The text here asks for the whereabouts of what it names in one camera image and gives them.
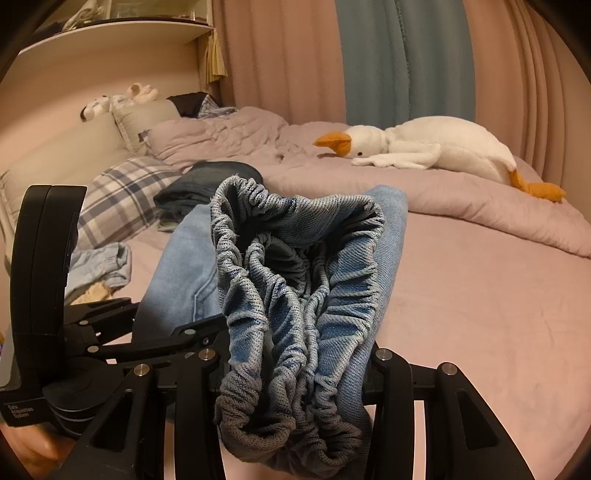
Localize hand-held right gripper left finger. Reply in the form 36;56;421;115
48;348;232;480

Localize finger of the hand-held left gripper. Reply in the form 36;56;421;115
64;298;140;345
89;314;230;366

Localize pink bed sheet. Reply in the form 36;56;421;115
60;210;591;480

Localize blue curtain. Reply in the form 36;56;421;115
335;0;477;136

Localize pink curtain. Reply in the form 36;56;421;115
212;0;352;126
466;0;591;182

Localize yellow hanging cloth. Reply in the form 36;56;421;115
205;30;228;80

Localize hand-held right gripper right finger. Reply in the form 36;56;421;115
362;344;536;480

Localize white bunny plush toy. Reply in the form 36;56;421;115
111;83;160;109

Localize folded dark blue jeans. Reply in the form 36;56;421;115
153;161;265;219

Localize blue plaid shirt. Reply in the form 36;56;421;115
198;96;239;121

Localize light denim shirt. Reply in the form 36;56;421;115
65;244;133;301

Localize white goose plush toy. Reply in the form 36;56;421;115
314;116;566;204

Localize plaid pillow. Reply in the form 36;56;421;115
76;157;185;252

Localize person's left hand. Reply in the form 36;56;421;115
16;422;65;469

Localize pink duvet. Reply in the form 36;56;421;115
148;106;591;259

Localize beige padded headboard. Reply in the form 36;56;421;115
0;108;130;232

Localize light blue denim pants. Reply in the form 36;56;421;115
134;174;409;474

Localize cream fuzzy cloth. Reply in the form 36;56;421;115
74;282;117;306

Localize black and white plush toy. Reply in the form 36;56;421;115
79;95;115;123

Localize white headboard shelf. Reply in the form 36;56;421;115
0;21;218;134

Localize grey pillow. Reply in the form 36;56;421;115
111;99;183;155

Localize dark brown garment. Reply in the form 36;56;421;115
166;92;212;119

